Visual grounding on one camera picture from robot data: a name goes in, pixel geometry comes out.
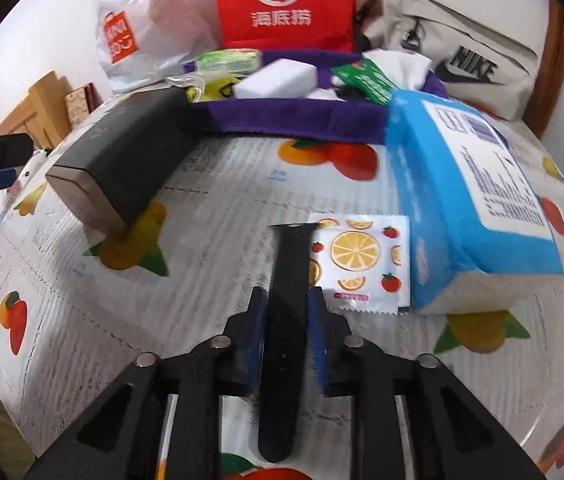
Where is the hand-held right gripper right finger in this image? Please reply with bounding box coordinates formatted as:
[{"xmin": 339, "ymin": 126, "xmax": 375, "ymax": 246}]
[{"xmin": 309, "ymin": 287, "xmax": 548, "ymax": 480}]

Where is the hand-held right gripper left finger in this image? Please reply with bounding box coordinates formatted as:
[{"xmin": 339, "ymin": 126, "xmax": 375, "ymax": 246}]
[{"xmin": 24, "ymin": 287, "xmax": 269, "ymax": 480}]

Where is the black watch strap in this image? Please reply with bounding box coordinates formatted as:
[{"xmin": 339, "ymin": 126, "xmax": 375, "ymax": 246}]
[{"xmin": 257, "ymin": 223, "xmax": 319, "ymax": 463}]

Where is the purple fleece storage basket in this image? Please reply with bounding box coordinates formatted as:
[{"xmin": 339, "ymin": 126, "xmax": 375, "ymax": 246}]
[{"xmin": 182, "ymin": 49, "xmax": 450, "ymax": 145}]

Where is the yellow pouch with black stripes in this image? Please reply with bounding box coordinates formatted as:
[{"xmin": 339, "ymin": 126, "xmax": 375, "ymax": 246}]
[{"xmin": 187, "ymin": 75, "xmax": 243, "ymax": 103}]

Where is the wooden furniture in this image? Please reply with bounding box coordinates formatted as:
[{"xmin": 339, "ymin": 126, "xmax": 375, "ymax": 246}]
[{"xmin": 0, "ymin": 72, "xmax": 70, "ymax": 151}]

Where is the orange slice printed sachet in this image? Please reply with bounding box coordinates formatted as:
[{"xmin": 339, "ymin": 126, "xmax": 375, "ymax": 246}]
[{"xmin": 307, "ymin": 214, "xmax": 412, "ymax": 315}]

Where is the cork board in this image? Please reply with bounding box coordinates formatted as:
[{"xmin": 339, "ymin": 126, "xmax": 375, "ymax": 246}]
[{"xmin": 64, "ymin": 82, "xmax": 103, "ymax": 128}]

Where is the black rectangular box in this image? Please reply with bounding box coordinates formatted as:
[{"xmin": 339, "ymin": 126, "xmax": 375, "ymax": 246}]
[{"xmin": 45, "ymin": 87, "xmax": 203, "ymax": 236}]

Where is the blue tissue pack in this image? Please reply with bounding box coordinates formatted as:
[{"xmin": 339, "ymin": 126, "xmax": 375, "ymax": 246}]
[{"xmin": 384, "ymin": 89, "xmax": 564, "ymax": 315}]

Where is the clear plastic bag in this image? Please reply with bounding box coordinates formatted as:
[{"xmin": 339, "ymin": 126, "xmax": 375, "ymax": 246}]
[{"xmin": 164, "ymin": 71, "xmax": 208, "ymax": 89}]

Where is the white plastic shopping bag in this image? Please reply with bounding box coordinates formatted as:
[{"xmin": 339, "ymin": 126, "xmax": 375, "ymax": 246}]
[{"xmin": 94, "ymin": 0, "xmax": 223, "ymax": 93}]

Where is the green wrapped pack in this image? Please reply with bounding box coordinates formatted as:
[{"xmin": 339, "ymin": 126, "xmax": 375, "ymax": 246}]
[{"xmin": 196, "ymin": 48, "xmax": 263, "ymax": 75}]

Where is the white sponge block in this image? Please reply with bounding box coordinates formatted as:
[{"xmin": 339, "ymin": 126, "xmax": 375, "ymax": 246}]
[{"xmin": 232, "ymin": 58, "xmax": 317, "ymax": 100}]

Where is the green sachet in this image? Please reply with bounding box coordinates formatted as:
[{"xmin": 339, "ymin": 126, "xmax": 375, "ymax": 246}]
[{"xmin": 331, "ymin": 58, "xmax": 398, "ymax": 107}]

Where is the red paper bag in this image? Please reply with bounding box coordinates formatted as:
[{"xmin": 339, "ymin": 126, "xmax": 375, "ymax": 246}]
[{"xmin": 210, "ymin": 0, "xmax": 355, "ymax": 53}]

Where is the beige fabric bag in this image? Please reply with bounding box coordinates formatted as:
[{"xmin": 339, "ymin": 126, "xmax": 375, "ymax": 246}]
[{"xmin": 357, "ymin": 0, "xmax": 540, "ymax": 121}]

